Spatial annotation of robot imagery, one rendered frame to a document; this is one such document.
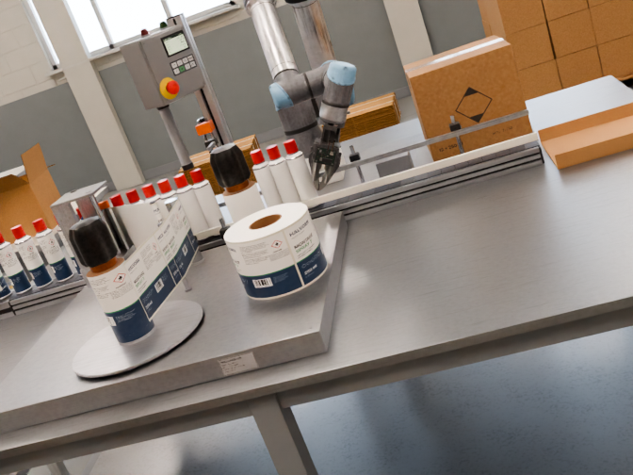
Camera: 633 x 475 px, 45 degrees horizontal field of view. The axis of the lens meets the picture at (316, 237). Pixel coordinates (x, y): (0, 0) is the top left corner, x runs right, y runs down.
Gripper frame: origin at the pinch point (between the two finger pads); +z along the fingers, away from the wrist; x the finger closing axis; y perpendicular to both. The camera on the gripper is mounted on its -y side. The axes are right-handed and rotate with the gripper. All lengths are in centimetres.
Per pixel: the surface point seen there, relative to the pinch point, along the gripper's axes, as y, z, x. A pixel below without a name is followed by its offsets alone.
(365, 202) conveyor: 6.0, -0.1, 13.8
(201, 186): 2.7, 6.8, -33.2
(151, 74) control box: 1, -22, -51
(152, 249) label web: 48, 8, -34
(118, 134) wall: -529, 174, -227
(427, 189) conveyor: 5.9, -7.3, 29.5
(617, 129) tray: -4, -32, 76
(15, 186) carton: -110, 69, -140
